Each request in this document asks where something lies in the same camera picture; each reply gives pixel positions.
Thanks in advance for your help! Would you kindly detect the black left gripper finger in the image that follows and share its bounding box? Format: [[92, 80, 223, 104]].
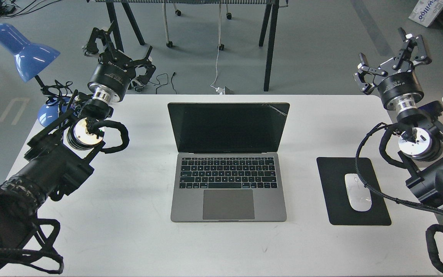
[[82, 21, 118, 58], [131, 46, 156, 92]]

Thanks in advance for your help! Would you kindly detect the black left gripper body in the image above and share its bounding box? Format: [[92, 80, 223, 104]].
[[88, 50, 136, 102]]

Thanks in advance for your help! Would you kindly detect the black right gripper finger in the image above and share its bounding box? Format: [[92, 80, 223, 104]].
[[353, 53, 389, 95], [392, 27, 432, 72]]

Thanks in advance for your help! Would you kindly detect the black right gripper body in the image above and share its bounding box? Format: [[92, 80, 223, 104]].
[[375, 58, 424, 110]]

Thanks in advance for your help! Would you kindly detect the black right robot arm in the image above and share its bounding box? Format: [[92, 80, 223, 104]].
[[354, 28, 443, 274]]

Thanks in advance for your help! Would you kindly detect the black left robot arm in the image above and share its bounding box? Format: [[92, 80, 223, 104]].
[[0, 28, 155, 274]]

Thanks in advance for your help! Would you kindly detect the cardboard box with print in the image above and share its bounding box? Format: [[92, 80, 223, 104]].
[[408, 0, 443, 27]]

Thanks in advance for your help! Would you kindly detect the blue desk lamp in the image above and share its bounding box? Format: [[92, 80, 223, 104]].
[[0, 23, 69, 127]]

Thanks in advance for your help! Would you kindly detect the white power adapter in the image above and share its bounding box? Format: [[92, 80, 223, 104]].
[[215, 86, 234, 95]]

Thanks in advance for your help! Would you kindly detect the black mouse pad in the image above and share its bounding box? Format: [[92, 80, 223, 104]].
[[316, 157, 391, 226]]

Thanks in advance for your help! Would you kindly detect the white computer mouse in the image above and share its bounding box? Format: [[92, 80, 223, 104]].
[[345, 173, 371, 212]]

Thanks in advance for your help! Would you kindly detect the grey open laptop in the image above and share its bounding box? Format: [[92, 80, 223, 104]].
[[168, 102, 290, 222]]

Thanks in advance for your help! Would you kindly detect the black cable on floor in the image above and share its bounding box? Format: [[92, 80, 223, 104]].
[[154, 71, 178, 95]]

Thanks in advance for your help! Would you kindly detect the white charging cable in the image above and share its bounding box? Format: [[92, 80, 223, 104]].
[[210, 0, 223, 91]]

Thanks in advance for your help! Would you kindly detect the black cable bundle top left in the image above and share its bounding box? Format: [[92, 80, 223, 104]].
[[0, 0, 64, 35]]

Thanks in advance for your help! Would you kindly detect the black background table frame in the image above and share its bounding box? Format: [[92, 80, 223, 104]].
[[97, 0, 288, 92]]

